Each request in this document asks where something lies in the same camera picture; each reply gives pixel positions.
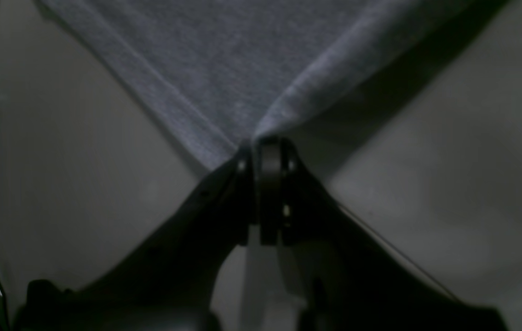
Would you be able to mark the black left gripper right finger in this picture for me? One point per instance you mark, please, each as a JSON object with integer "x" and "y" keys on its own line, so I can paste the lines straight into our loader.
{"x": 351, "y": 282}

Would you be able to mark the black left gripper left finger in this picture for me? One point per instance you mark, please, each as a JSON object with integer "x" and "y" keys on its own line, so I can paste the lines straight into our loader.
{"x": 166, "y": 283}

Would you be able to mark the grey T-shirt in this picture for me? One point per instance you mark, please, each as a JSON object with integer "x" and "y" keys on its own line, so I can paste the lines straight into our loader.
{"x": 217, "y": 72}

